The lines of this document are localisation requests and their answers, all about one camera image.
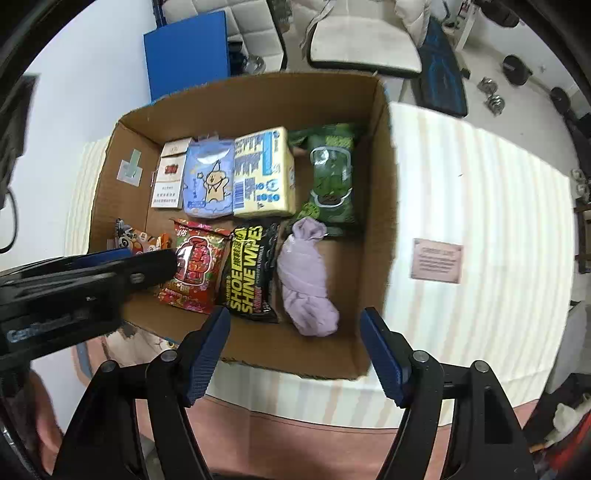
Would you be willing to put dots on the white red cigarette box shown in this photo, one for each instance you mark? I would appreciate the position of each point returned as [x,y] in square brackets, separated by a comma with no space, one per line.
[168,180]

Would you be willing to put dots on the black weight bench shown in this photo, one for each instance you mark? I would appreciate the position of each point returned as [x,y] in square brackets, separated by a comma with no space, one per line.
[438,74]

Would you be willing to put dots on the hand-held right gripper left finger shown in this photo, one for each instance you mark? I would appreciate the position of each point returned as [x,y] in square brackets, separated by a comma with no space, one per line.
[207,357]

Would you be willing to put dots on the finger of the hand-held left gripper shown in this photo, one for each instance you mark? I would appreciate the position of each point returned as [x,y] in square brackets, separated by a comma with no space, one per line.
[147,274]
[101,256]

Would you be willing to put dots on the pink card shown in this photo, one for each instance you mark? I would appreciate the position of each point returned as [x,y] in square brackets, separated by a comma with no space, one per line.
[436,261]

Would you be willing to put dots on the chrome dumbbell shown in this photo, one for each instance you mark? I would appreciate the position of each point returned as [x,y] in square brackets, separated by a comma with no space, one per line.
[487,86]
[497,105]

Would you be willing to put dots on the black shoe wipes packet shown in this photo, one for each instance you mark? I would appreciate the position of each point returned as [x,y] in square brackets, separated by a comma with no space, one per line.
[249,272]

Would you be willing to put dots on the white puffer jacket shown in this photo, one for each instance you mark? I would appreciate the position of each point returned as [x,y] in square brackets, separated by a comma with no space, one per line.
[411,18]

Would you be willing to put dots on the short black barbell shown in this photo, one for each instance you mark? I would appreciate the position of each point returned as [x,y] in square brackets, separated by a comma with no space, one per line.
[517,69]

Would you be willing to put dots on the green wet wipes packet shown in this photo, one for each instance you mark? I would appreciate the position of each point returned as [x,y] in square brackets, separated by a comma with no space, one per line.
[332,180]

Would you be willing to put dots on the yellow blue tissue pack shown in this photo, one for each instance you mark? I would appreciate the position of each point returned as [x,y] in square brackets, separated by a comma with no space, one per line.
[263,175]

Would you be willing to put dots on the dark wooden chair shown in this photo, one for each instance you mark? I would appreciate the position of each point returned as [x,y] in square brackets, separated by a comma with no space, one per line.
[582,230]

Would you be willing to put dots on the purple cloth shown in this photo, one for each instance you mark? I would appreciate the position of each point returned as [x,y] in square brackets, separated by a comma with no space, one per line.
[304,281]

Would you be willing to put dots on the red snack packet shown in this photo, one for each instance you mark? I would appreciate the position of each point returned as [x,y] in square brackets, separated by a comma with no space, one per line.
[198,267]

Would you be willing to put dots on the cardboard box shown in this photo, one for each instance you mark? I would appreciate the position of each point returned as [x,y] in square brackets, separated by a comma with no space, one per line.
[344,277]

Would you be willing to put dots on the blue board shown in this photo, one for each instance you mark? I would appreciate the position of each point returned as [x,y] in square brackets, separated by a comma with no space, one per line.
[187,50]

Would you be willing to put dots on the white padded chair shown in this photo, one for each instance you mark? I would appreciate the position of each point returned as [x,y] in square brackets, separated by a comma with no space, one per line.
[360,46]

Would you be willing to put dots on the orange panda snack packet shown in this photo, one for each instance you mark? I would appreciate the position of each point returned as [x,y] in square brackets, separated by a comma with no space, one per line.
[138,240]

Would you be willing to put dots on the light blue tissue packet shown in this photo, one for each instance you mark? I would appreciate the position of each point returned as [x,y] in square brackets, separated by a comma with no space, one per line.
[207,180]

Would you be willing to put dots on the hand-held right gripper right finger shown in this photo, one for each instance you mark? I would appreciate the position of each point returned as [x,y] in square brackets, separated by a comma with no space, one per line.
[383,357]

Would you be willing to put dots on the cat print striped tablecloth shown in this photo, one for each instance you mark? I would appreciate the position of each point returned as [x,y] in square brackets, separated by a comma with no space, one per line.
[485,184]

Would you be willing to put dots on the person's left forearm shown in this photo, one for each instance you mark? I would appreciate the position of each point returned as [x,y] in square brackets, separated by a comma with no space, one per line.
[44,410]

